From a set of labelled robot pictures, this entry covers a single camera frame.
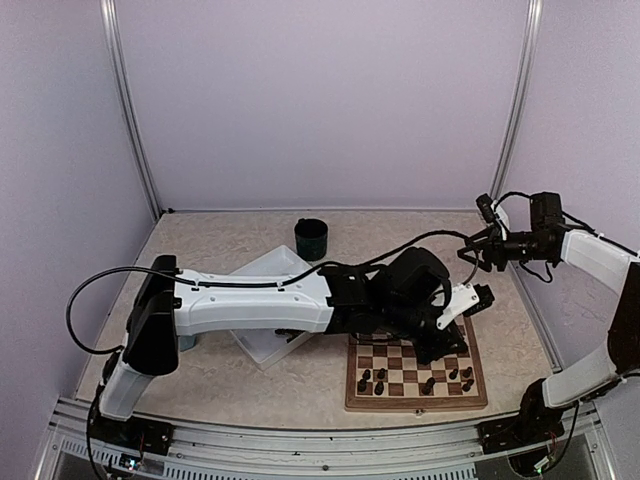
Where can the left aluminium frame post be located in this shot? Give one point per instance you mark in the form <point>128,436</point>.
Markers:
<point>108,9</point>

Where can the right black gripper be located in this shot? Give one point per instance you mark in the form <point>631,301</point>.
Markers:
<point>496,254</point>

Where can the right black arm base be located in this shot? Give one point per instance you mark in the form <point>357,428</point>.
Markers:
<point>534,423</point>

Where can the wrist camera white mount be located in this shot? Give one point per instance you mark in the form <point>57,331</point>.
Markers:
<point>494,216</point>
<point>465,300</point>

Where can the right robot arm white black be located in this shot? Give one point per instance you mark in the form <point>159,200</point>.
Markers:
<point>597,331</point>

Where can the wooden chess board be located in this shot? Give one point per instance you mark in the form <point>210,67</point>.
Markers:
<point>405,377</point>

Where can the dark chess piece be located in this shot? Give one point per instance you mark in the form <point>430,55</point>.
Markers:
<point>428,386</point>

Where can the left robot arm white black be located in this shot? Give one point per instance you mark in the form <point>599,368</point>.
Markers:
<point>413,297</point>

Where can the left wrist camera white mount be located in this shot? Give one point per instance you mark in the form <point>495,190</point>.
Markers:
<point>465,300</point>

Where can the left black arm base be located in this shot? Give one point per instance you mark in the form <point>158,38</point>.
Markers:
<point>140,434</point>

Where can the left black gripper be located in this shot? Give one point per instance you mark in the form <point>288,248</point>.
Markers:
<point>427,354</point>

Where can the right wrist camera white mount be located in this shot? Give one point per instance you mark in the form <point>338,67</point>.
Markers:
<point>494,216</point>

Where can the dark green cup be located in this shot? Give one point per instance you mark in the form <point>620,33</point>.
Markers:
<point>311,238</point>

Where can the white divided plastic tray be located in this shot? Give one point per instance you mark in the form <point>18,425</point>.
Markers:
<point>269,339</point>

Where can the dark piece corner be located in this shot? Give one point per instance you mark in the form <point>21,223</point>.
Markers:
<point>466,387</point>

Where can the light blue cup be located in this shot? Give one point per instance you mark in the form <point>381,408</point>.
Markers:
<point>187,342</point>

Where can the right aluminium frame post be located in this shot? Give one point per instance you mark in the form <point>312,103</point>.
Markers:
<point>519,97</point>

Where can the aluminium frame post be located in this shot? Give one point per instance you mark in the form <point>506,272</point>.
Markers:
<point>108,9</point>
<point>519,97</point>

